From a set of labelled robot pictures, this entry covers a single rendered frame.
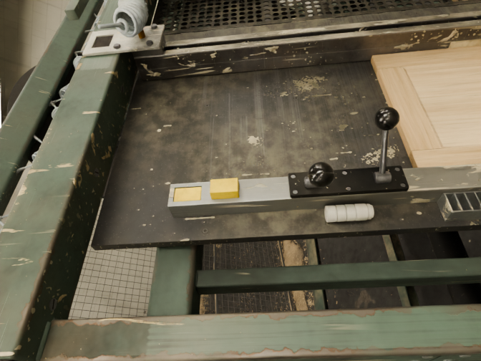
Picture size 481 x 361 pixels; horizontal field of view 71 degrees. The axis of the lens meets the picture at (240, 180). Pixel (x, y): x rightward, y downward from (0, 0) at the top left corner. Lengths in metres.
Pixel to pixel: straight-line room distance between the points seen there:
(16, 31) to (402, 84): 6.58
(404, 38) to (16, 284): 0.92
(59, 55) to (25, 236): 1.13
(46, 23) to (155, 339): 6.44
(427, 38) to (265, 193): 0.58
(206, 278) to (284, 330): 0.20
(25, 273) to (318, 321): 0.42
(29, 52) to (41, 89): 5.61
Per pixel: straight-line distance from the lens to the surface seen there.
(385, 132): 0.60
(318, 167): 0.49
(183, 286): 0.63
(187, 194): 0.63
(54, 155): 0.72
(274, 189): 0.61
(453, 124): 0.82
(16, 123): 1.39
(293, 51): 0.90
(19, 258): 0.62
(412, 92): 0.86
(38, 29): 6.87
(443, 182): 0.68
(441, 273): 0.69
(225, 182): 0.60
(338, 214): 0.60
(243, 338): 0.50
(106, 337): 0.56
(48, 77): 1.56
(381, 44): 0.95
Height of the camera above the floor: 1.82
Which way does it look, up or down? 20 degrees down
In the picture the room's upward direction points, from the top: 75 degrees counter-clockwise
